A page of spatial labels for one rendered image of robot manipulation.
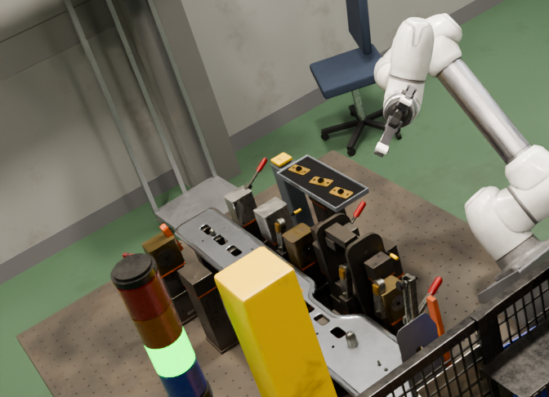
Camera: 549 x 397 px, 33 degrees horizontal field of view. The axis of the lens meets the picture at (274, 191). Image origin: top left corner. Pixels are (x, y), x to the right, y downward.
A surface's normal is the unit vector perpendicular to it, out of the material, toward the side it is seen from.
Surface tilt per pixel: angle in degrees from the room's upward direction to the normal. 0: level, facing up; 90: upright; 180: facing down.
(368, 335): 0
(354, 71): 0
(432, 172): 0
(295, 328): 90
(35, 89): 90
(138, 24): 90
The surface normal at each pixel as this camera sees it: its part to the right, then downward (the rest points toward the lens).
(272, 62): 0.51, 0.34
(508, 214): -0.26, -0.07
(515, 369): -0.27, -0.81
